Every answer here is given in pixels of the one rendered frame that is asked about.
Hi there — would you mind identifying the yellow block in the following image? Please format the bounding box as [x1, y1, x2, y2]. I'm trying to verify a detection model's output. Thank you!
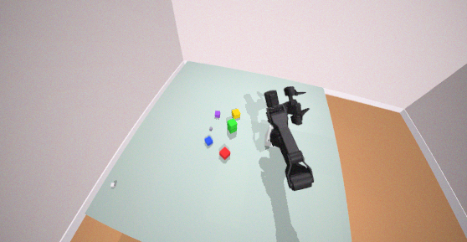
[232, 109, 240, 119]

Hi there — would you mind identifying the blue block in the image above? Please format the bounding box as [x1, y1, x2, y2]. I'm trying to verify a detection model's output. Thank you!
[205, 137, 213, 145]

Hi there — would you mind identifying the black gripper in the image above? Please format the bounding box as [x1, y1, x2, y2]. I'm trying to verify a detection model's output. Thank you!
[283, 86, 310, 125]

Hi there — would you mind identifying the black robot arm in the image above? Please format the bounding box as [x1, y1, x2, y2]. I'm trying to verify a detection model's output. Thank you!
[264, 90, 314, 191]

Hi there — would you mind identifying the red block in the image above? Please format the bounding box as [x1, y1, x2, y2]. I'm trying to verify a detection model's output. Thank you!
[219, 147, 230, 160]

